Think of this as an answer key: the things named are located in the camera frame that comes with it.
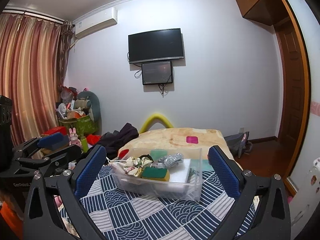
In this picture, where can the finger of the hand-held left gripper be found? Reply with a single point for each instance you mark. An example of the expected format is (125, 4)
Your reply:
(52, 141)
(67, 153)

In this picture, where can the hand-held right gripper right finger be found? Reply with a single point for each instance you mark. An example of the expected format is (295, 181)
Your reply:
(225, 171)

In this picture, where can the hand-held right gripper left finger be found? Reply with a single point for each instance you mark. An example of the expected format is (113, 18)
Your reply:
(89, 171)

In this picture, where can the white foam sponge block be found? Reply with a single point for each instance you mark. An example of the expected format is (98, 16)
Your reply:
(182, 172)

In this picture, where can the floral fabric scrunchie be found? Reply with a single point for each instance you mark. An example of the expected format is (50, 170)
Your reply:
(135, 167)

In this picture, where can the black hair band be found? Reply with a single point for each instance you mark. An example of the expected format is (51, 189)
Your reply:
(147, 156)

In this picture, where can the green and yellow sponge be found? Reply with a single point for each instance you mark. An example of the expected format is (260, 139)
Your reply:
(155, 174)

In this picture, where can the clear plastic box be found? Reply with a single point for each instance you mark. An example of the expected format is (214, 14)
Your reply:
(155, 188)

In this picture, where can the red box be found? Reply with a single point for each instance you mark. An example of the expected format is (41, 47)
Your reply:
(53, 131)

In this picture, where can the pink rabbit toy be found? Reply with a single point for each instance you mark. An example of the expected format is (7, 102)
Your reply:
(74, 137)

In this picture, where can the grey backpack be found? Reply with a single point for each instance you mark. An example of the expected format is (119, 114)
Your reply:
(236, 143)

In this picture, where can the red cloth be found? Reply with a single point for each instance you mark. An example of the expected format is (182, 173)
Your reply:
(93, 138)

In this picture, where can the green cardboard box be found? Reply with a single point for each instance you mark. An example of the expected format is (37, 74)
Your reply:
(82, 125)

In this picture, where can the black clothing pile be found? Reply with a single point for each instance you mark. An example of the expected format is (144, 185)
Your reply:
(120, 136)

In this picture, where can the red plastic bag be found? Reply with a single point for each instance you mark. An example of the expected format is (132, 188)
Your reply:
(67, 93)

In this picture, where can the striped red gold curtain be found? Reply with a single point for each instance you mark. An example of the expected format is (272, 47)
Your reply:
(32, 80)

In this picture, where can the beige blanket with coloured squares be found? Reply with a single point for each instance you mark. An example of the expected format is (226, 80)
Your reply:
(175, 136)

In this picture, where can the blue patterned bed cloth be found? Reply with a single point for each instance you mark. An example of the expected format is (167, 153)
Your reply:
(150, 217)

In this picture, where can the yellow foam tube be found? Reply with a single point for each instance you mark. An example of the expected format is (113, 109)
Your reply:
(156, 117)

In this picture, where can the white suitcase with stickers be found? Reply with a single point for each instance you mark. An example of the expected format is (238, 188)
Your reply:
(307, 200)

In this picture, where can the brown wooden door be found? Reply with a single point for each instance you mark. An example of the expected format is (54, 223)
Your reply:
(291, 92)

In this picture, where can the white air conditioner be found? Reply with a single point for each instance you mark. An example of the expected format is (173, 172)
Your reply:
(96, 22)

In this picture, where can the white sliding wardrobe door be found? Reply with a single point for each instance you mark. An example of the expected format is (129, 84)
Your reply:
(312, 55)

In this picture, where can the wooden overhead cabinet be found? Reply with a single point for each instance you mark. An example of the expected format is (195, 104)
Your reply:
(255, 0)

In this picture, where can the white wall socket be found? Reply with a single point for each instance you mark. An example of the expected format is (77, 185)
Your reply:
(241, 129)

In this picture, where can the small black wall monitor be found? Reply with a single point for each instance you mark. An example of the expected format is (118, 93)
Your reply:
(157, 72)

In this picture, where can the white curtain rail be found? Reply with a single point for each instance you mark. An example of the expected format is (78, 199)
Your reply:
(32, 13)

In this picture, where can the wall-mounted black television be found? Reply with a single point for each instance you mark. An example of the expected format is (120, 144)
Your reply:
(156, 45)

